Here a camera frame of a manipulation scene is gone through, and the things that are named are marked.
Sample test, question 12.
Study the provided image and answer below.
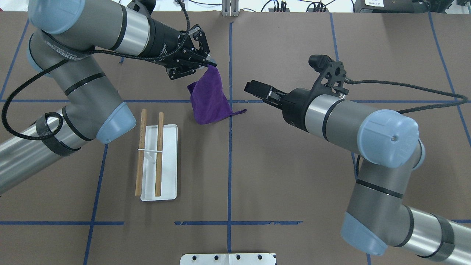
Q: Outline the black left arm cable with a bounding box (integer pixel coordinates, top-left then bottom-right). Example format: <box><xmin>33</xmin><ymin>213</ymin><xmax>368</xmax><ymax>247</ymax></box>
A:
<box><xmin>2</xmin><ymin>0</ymin><xmax>192</xmax><ymax>141</ymax></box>

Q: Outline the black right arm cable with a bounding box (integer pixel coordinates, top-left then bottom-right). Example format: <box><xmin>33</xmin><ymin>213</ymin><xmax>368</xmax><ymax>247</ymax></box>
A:
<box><xmin>346</xmin><ymin>79</ymin><xmax>468</xmax><ymax>114</ymax></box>

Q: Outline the aluminium frame post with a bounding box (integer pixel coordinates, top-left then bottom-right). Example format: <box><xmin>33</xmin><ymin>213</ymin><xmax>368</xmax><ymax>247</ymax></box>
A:
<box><xmin>222</xmin><ymin>0</ymin><xmax>240</xmax><ymax>17</ymax></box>

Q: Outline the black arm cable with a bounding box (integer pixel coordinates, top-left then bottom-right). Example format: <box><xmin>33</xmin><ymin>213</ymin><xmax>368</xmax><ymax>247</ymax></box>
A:
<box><xmin>346</xmin><ymin>79</ymin><xmax>468</xmax><ymax>114</ymax></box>
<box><xmin>2</xmin><ymin>0</ymin><xmax>192</xmax><ymax>141</ymax></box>

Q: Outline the white wooden towel rack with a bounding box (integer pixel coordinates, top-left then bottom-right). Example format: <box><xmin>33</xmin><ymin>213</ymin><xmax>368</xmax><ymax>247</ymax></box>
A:
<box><xmin>135</xmin><ymin>109</ymin><xmax>178</xmax><ymax>202</ymax></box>

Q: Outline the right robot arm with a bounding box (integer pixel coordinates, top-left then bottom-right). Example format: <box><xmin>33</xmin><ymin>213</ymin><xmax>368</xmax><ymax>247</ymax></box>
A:
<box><xmin>244</xmin><ymin>80</ymin><xmax>470</xmax><ymax>265</ymax></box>

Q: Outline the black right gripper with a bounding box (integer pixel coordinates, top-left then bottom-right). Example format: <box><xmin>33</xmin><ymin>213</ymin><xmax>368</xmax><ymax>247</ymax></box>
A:
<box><xmin>244</xmin><ymin>80</ymin><xmax>321</xmax><ymax>131</ymax></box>

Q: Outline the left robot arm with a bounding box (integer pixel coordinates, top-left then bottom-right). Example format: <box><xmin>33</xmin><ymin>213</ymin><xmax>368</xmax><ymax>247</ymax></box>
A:
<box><xmin>0</xmin><ymin>0</ymin><xmax>217</xmax><ymax>193</ymax></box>

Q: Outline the purple towel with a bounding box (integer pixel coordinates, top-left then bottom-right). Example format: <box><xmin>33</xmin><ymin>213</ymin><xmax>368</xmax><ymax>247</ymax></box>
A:
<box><xmin>187</xmin><ymin>65</ymin><xmax>247</xmax><ymax>125</ymax></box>

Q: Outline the white camera mast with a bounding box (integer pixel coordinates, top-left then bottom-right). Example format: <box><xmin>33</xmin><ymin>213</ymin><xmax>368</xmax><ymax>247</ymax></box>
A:
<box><xmin>179</xmin><ymin>253</ymin><xmax>277</xmax><ymax>265</ymax></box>

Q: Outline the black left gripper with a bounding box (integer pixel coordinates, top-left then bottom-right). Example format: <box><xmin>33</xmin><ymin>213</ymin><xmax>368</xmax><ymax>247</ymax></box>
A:
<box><xmin>149</xmin><ymin>20</ymin><xmax>217</xmax><ymax>80</ymax></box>

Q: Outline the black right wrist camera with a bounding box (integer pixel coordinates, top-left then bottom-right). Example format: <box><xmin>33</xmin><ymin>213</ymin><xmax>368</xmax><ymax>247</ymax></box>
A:
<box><xmin>308</xmin><ymin>55</ymin><xmax>349</xmax><ymax>99</ymax></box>

